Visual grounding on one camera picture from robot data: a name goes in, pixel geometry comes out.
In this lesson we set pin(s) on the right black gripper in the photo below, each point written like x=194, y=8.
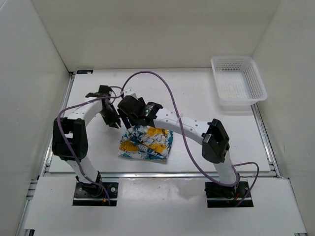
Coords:
x=124, y=117

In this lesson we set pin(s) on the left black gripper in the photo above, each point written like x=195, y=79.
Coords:
x=114, y=119

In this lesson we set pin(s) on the colourful printed shorts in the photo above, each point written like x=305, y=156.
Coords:
x=146, y=143

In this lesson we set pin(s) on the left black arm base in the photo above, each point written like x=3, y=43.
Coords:
x=81, y=197

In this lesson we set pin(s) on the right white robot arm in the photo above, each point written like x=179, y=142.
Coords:
x=212, y=136

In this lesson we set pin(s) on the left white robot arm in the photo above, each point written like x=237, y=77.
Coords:
x=70, y=141

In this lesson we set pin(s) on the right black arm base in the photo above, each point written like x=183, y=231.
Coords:
x=228, y=197

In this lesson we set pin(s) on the black corner label plate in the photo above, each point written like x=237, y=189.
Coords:
x=84, y=72

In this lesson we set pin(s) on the white plastic mesh basket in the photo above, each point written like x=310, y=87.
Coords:
x=238, y=81

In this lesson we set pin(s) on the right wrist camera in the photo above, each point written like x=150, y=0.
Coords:
x=129, y=92

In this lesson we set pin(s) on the front aluminium rail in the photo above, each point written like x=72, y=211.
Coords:
x=179, y=175

